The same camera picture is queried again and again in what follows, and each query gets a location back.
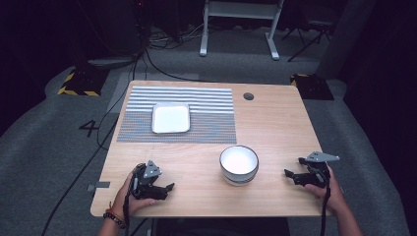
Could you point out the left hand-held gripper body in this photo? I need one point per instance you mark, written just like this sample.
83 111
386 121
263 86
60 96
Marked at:
144 183

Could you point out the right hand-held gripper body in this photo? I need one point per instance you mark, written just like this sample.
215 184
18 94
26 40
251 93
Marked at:
319 173

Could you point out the white square plate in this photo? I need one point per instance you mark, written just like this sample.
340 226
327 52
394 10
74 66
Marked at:
171 118

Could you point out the person's right hand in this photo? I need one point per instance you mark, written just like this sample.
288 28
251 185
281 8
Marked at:
332 195

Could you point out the person's left hand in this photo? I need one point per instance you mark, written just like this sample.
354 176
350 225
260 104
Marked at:
123 203

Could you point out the grey tape piece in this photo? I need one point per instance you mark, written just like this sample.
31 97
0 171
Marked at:
98 186

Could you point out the grey striped placemat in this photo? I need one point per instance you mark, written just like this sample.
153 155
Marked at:
209 124

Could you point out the dark table grommet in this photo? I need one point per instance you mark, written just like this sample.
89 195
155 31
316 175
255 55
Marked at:
248 96

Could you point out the black tripod stand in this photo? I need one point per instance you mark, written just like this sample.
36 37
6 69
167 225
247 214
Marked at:
309 41

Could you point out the grey pillar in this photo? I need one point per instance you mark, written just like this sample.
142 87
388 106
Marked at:
344 42

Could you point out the black yellow hazard base plate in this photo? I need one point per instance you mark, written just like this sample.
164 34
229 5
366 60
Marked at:
313 88
82 82

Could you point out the white desk frame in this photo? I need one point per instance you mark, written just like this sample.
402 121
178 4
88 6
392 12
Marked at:
241 10

